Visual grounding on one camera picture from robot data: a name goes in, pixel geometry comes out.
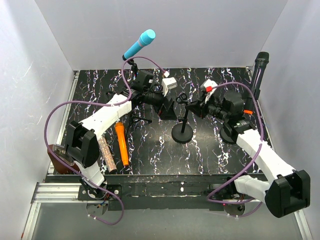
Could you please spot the aluminium rail frame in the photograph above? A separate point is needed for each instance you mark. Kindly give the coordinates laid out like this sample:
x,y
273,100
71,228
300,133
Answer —
x,y
57,214

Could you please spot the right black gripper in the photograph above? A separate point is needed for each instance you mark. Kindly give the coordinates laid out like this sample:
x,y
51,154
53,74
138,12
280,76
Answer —
x,y
198,107

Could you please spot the tall black tripod stand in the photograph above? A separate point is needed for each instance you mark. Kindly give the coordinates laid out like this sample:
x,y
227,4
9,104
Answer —
x,y
134,69

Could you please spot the round base stand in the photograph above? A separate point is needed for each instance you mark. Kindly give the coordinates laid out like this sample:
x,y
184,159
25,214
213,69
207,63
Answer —
x,y
182,132
228,135

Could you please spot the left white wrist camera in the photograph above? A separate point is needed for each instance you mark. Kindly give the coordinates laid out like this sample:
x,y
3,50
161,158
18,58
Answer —
x,y
168,83

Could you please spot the cyan microphone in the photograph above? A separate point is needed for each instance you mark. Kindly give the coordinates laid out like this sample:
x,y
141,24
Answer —
x,y
145,39

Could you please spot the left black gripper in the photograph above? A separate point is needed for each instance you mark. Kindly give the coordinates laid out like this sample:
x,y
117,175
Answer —
x,y
165,109

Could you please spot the glitter silver microphone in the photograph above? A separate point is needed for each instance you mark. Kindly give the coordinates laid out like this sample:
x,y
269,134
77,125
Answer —
x,y
107,156

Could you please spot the small black tripod stand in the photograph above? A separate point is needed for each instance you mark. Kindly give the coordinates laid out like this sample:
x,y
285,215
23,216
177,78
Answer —
x,y
132,117

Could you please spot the orange microphone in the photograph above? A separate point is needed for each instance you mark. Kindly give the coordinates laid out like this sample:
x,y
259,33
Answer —
x,y
120,132

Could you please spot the black microphone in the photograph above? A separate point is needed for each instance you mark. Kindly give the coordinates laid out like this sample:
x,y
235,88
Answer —
x,y
261,61

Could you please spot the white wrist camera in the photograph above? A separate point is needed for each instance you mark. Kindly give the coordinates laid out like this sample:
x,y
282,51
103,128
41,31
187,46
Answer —
x,y
208,88
168,83

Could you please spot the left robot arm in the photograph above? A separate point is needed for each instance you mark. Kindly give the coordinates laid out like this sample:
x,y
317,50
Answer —
x,y
83,139

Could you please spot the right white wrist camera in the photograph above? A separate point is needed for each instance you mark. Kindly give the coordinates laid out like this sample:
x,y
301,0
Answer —
x,y
208,88

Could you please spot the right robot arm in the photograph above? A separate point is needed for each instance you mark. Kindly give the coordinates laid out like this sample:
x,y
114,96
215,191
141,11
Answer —
x,y
286,189

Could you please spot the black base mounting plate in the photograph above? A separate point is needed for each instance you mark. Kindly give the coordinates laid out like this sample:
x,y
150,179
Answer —
x,y
160,192

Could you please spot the brown box with clear lid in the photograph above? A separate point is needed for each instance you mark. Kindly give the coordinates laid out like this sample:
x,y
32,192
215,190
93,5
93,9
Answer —
x,y
60,159

